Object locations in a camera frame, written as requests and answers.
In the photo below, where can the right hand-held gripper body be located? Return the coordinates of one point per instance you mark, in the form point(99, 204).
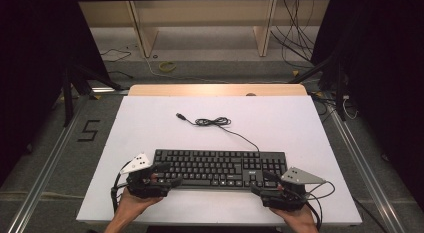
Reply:
point(286, 198)

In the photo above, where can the black tape floor mark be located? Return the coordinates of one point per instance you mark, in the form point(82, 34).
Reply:
point(86, 140)

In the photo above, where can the black curtain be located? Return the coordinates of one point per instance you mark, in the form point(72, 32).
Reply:
point(393, 76)
point(26, 76)

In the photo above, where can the black keyboard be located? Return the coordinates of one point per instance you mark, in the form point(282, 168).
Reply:
point(216, 166)

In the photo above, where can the long metal floor rail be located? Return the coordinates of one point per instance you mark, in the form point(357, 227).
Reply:
point(40, 186)
point(366, 173)

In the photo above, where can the black tripod stand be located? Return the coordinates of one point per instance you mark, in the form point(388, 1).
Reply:
point(67, 99)
point(340, 93)

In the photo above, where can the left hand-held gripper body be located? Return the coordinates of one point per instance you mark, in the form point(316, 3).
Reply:
point(146, 188)

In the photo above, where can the person's right hand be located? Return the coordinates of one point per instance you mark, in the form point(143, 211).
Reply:
point(298, 218)

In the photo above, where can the light wooden shelf unit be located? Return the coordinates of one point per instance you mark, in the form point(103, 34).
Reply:
point(143, 29)

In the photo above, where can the person's left hand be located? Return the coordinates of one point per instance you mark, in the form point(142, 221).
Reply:
point(136, 204)

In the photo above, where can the short metal bar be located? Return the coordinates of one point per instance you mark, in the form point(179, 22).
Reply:
point(110, 90)

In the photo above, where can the white board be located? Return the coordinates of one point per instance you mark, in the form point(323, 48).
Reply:
point(266, 126)

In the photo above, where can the yellow tape roll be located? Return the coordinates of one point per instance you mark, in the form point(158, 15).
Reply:
point(161, 68)

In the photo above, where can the light wooden table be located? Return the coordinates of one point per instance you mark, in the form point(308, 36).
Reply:
point(200, 89)

